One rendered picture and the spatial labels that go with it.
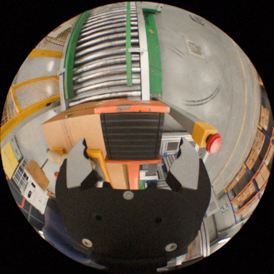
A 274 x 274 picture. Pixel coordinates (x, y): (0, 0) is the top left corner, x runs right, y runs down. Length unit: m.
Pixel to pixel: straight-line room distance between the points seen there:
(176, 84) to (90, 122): 1.18
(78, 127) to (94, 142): 0.08
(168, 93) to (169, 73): 0.28
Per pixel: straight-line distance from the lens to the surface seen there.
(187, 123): 0.41
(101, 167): 0.38
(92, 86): 0.72
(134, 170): 0.17
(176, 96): 1.32
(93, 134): 0.32
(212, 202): 1.06
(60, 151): 0.44
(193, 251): 0.59
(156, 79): 1.24
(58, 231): 0.36
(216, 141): 0.30
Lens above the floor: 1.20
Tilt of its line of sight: 60 degrees down
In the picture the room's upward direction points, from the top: 178 degrees clockwise
